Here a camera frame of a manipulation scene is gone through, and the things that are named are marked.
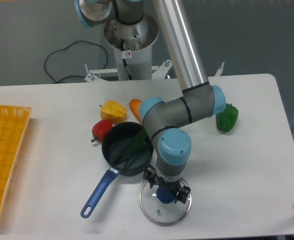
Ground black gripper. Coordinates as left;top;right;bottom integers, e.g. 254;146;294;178
143;165;191;204

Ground glass pot lid blue knob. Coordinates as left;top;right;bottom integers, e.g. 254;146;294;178
139;177;193;227

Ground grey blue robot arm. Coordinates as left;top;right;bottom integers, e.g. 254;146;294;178
74;0;226;202

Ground green scallion leaves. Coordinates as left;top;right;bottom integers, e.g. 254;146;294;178
111;127;147;166

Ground red bell pepper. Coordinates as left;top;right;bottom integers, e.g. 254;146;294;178
91;119;113;143

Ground orange baguette bread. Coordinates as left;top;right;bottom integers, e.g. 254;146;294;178
129;98;142;124

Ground green bell pepper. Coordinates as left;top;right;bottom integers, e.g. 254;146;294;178
216;103;239;133

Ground yellow bell pepper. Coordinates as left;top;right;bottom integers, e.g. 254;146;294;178
100;100;127;125

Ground yellow wicker basket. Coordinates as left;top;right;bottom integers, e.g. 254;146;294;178
0;105;32;215

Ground dark pot blue handle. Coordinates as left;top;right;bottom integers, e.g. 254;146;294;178
80;121;154;219

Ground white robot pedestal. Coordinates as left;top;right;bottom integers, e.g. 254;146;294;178
83;13;225;83

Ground black cable on floor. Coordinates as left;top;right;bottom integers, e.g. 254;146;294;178
44;40;109;84

